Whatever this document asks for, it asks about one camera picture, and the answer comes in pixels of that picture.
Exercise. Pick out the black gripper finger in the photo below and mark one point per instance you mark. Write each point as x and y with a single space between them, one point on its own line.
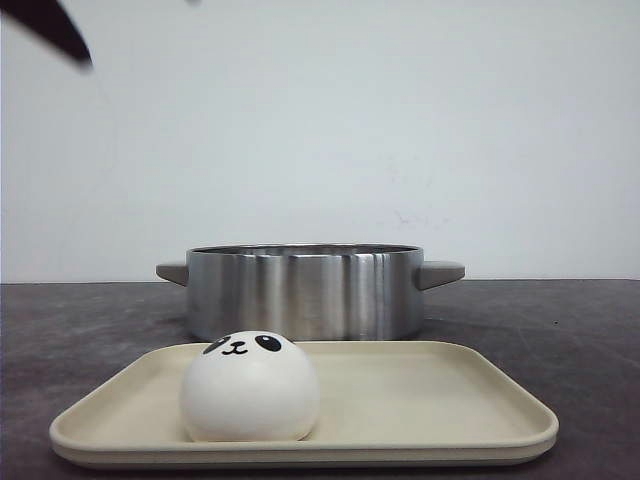
49 21

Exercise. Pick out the panda bun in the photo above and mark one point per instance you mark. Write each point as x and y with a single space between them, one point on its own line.
250 386

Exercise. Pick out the stainless steel steamer pot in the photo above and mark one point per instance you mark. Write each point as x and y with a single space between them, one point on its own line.
308 291

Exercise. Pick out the beige rectangular tray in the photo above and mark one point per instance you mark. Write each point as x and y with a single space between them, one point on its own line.
383 403

